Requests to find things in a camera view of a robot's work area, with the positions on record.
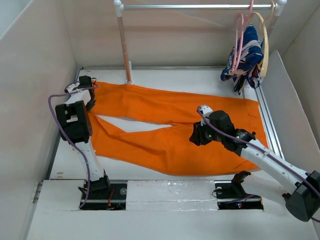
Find white foam board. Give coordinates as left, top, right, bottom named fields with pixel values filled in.
left=260, top=50, right=320, bottom=173

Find blue patterned garment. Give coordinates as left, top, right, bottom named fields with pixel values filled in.
left=220, top=24, right=264, bottom=95

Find orange trousers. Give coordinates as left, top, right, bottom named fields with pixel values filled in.
left=88, top=82, right=268, bottom=176

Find pink hanger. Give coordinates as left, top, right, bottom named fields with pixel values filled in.
left=230, top=0, right=254, bottom=76

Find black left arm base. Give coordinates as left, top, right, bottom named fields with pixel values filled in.
left=80, top=182, right=127, bottom=211

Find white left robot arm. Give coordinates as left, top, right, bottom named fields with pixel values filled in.
left=54, top=75, right=112, bottom=199

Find white clothes rack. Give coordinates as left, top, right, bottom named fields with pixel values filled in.
left=113, top=0, right=288, bottom=97

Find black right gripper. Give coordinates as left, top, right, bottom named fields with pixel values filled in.
left=188, top=117, right=224, bottom=146

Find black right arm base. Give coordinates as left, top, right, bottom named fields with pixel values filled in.
left=211, top=181, right=264, bottom=211

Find beige hanger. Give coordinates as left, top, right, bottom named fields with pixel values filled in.
left=250, top=0, right=276, bottom=78

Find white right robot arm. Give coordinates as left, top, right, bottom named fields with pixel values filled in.
left=189, top=105, right=320, bottom=222

